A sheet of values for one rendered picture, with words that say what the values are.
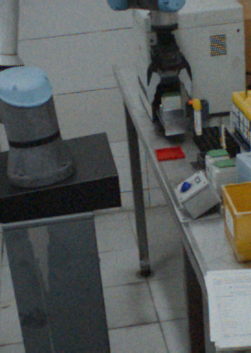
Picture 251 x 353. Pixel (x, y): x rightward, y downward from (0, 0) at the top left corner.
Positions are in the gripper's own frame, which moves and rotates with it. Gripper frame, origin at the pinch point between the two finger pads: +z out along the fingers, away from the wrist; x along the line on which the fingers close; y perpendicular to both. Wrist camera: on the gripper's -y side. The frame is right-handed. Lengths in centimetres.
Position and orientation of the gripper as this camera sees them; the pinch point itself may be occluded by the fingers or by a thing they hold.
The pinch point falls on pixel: (170, 100)
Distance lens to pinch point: 204.8
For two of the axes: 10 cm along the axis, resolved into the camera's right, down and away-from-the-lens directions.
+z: 0.9, 9.0, 4.3
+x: -9.9, 1.4, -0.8
